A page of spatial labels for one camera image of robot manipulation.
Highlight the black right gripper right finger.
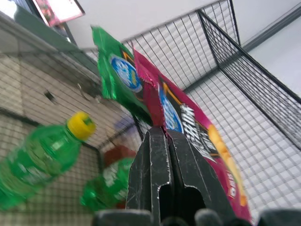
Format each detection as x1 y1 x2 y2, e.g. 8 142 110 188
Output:
166 129 236 222

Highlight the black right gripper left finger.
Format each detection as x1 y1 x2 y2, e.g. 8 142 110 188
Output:
126 126 175 222

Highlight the magenta snack bag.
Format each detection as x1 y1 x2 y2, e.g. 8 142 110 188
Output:
132 48 254 224

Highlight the dark green conveyor belt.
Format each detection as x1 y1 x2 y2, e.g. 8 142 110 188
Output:
13 4 101 77

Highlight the dark red bottle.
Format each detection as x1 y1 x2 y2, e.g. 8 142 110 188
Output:
103 145 137 168

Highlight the green bottle with white label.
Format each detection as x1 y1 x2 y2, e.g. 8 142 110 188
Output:
79 157 135 212

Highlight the green snack bag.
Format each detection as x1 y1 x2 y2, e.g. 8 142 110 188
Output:
90 25 154 126

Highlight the small metal hook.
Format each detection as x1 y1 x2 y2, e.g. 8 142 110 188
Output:
77 83 102 105

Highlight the green bottle with yellow cap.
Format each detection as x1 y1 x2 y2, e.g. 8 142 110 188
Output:
0 111 97 212

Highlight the framed pink poster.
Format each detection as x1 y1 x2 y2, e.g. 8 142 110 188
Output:
31 0 86 28

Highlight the black wire basket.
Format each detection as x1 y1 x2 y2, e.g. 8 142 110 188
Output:
0 14 152 226
121 0 301 223

